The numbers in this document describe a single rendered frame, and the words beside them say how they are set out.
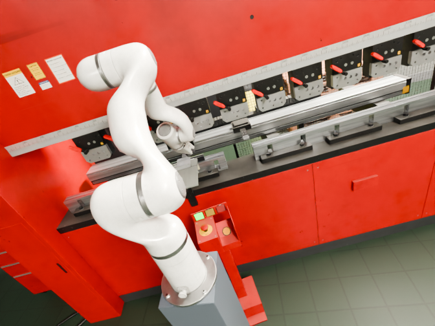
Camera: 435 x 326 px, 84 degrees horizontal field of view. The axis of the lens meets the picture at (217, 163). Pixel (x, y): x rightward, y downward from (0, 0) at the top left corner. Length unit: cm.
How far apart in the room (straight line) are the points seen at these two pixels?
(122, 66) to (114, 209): 38
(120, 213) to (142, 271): 139
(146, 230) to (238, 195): 88
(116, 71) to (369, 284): 184
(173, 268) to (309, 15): 117
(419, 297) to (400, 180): 69
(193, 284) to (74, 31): 113
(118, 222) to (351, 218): 159
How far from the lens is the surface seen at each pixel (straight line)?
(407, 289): 202
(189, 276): 79
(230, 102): 130
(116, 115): 68
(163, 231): 68
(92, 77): 79
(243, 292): 177
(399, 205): 205
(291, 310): 187
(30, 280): 278
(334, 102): 184
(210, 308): 85
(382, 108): 171
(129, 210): 60
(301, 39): 134
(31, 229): 170
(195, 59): 125
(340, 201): 176
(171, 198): 57
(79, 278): 195
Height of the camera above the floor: 170
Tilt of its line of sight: 31 degrees down
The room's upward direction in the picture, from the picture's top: 19 degrees counter-clockwise
